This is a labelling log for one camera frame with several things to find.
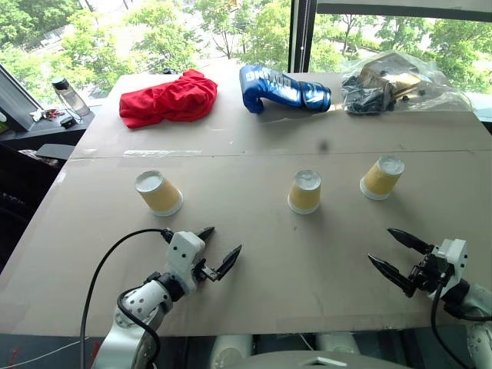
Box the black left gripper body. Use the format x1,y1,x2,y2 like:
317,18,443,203
191,258,218,284

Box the clear water bottle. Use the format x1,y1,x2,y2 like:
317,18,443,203
51,76,91,118

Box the white rounded robot leg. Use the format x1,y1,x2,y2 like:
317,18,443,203
316,331,361,355
212,334,254,369

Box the black window frame post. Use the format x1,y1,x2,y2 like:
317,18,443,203
288,0,319,74

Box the small white and red items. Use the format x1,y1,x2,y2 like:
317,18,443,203
29,108,62,122

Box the thin white cable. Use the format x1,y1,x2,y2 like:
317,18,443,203
0,337,90,368

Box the yellow ribbed paper cup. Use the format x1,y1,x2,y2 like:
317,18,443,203
134,170,185,218
287,169,323,215
359,155,406,201

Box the clear plastic bag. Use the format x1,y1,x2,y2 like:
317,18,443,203
339,51,477,116

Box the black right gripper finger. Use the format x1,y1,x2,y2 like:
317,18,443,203
367,253,417,299
387,227,431,255

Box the red crumpled cloth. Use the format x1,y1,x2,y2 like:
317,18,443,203
118,68,219,130

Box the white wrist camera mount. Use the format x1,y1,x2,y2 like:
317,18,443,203
429,238,470,299
165,230,207,294

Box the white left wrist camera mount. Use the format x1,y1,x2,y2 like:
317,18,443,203
165,230,207,294

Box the grey rounded robot torso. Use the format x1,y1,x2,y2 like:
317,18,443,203
237,350,390,369

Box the blue boxing glove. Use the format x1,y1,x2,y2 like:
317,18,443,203
238,63,333,115

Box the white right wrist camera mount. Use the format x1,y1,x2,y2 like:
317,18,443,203
429,238,470,299

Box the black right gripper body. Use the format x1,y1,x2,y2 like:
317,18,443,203
407,252,451,295

